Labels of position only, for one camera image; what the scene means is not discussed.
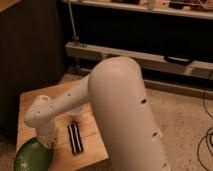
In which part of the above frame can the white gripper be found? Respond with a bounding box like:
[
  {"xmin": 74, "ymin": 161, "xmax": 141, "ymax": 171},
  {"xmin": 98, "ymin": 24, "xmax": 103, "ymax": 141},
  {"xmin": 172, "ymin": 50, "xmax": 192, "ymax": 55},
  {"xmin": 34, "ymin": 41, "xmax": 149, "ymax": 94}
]
[{"xmin": 35, "ymin": 120, "xmax": 58, "ymax": 149}]

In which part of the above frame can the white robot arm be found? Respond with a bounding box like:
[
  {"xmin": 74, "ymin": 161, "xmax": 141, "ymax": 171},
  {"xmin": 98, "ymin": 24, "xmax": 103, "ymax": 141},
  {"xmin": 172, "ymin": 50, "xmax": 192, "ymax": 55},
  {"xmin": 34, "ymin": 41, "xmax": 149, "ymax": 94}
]
[{"xmin": 24, "ymin": 56, "xmax": 171, "ymax": 171}]

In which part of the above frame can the black striped rectangular block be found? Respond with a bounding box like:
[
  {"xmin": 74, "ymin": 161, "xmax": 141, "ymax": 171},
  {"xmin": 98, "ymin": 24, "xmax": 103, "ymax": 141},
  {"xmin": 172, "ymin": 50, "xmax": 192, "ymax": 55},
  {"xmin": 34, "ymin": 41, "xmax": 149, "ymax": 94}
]
[{"xmin": 68, "ymin": 123, "xmax": 84, "ymax": 155}]

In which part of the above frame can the clear plastic cup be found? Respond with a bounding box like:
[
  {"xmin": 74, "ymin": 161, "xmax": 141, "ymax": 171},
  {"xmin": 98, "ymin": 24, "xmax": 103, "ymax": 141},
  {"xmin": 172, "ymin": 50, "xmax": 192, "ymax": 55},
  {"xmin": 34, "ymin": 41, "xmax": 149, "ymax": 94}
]
[{"xmin": 69, "ymin": 106, "xmax": 83, "ymax": 117}]

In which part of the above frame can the grey metal shelf beam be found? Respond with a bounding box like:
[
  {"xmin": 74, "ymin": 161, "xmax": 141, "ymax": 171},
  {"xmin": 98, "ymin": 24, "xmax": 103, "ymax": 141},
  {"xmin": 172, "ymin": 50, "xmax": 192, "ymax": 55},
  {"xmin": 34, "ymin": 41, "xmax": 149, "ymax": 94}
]
[{"xmin": 65, "ymin": 42, "xmax": 213, "ymax": 79}]

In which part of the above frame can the metal vertical pole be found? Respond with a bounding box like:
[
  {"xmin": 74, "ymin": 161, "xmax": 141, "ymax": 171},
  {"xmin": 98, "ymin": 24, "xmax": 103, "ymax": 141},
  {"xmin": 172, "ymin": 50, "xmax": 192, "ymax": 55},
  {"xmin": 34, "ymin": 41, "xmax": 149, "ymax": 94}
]
[{"xmin": 67, "ymin": 0, "xmax": 79, "ymax": 46}]

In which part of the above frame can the upper wooden shelf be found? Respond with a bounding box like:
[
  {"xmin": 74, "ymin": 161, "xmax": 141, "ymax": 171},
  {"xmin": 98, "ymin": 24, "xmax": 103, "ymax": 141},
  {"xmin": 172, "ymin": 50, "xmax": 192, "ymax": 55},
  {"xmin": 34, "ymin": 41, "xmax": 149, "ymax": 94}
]
[{"xmin": 61, "ymin": 0, "xmax": 213, "ymax": 20}]

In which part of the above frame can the black handle on beam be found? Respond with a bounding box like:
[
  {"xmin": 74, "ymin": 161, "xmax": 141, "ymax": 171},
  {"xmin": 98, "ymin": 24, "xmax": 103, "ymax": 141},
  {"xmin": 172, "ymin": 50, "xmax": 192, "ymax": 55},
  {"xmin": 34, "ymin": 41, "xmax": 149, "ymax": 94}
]
[{"xmin": 164, "ymin": 56, "xmax": 193, "ymax": 65}]

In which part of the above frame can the black floor cable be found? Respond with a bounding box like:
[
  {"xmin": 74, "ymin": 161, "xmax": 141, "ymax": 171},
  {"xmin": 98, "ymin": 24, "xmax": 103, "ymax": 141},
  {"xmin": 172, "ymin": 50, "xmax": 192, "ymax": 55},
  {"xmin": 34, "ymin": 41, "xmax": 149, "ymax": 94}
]
[{"xmin": 196, "ymin": 71, "xmax": 213, "ymax": 168}]

